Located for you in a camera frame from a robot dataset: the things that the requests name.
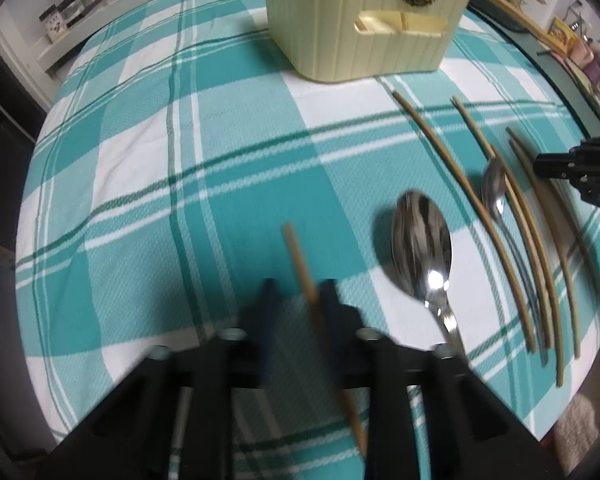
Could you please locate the wooden cutting board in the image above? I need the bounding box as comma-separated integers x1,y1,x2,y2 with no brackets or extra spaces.
472,0,581,61

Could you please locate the cream ribbed utensil holder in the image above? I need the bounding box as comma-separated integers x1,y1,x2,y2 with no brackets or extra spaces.
261,0,479,84

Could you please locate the teal white checkered tablecloth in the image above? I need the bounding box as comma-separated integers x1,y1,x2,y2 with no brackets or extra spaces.
14,0,600,480

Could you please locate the yellow printed packet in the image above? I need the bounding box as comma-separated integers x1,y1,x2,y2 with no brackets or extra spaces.
550,17,577,52

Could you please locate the black spice jar rack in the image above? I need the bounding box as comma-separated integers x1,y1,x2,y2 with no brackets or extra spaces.
55,0,106,30

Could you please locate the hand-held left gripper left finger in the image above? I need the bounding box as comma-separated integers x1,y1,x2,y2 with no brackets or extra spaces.
35,279,291,480

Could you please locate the small printed box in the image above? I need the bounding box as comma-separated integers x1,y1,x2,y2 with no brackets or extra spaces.
41,5,71,44

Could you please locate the large metal spoon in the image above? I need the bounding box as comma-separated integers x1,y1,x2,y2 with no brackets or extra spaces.
390,189,467,362

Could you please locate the wooden chopstick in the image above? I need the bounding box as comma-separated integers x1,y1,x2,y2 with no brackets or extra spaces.
281,223,370,458
505,127,600,293
392,89,537,354
508,139,582,359
452,96,565,388

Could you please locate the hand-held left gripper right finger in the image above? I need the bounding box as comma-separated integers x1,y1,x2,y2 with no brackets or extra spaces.
314,280,566,480

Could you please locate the beige fuzzy clothing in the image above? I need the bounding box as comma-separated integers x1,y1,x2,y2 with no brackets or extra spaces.
554,394,600,472

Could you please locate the small metal spoon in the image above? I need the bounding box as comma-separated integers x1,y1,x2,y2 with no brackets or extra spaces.
481,159,551,367

